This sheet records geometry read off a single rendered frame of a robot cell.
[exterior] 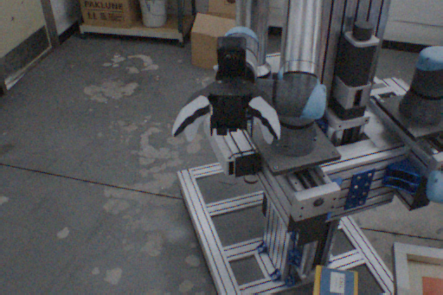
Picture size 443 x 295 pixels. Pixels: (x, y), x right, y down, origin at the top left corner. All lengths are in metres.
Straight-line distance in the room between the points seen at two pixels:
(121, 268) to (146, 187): 0.66
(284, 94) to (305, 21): 0.17
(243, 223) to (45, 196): 1.39
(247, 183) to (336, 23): 1.53
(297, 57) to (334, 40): 0.47
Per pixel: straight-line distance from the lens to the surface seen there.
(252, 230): 2.41
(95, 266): 2.62
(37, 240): 2.85
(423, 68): 1.44
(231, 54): 0.67
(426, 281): 1.46
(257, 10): 1.08
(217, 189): 2.62
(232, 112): 0.69
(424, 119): 1.50
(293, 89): 0.88
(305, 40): 0.92
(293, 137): 1.23
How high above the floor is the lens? 2.08
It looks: 38 degrees down
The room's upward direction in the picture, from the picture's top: straight up
